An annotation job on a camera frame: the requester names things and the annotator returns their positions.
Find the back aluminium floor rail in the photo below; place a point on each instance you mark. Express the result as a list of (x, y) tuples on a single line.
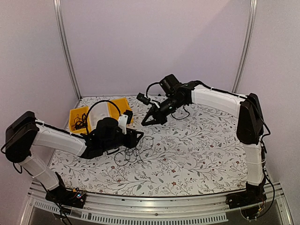
[(120, 95)]

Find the left yellow plastic bin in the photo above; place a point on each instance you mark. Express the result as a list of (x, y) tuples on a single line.
[(78, 122)]

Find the right aluminium corner post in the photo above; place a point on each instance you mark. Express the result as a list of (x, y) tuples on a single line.
[(246, 45)]

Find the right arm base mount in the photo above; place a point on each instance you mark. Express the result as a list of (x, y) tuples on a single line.
[(253, 197)]

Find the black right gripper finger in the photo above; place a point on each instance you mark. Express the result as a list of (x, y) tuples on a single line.
[(146, 122), (149, 113)]

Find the floral table cloth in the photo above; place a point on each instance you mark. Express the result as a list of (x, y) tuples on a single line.
[(195, 152)]

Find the left aluminium corner post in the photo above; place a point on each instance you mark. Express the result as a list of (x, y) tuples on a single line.
[(65, 48)]

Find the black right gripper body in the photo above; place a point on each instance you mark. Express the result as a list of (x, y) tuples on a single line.
[(161, 117)]

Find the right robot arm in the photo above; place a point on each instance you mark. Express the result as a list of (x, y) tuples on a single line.
[(246, 108)]

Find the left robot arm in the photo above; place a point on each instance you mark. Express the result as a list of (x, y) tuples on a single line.
[(27, 131)]

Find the aluminium corner post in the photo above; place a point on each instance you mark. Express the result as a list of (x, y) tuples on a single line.
[(246, 45), (65, 48)]

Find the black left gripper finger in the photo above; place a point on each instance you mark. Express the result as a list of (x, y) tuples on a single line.
[(133, 132), (136, 139)]

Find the aluminium front rail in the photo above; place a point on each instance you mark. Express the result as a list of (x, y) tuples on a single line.
[(102, 209)]

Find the white translucent plastic bin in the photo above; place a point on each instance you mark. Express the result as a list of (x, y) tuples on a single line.
[(98, 112)]

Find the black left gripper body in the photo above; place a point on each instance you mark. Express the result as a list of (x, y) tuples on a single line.
[(130, 143)]

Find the yellow plastic bin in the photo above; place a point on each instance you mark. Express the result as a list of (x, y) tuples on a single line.
[(119, 106), (78, 122)]

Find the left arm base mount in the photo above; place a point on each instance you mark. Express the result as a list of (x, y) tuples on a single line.
[(61, 195)]

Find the right yellow plastic bin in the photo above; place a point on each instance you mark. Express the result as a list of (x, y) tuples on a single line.
[(119, 106)]

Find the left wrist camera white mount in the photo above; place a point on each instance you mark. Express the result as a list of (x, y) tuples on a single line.
[(124, 120)]

